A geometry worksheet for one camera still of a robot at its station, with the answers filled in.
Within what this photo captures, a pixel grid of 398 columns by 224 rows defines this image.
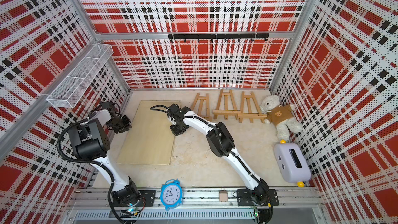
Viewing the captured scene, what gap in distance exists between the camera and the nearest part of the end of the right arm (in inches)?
29.5

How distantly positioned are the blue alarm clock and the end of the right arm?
10.3 inches

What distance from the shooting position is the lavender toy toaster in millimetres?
748

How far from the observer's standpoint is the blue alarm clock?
2.36 feet

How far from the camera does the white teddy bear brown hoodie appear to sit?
91cm

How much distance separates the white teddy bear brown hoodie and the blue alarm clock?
64 cm
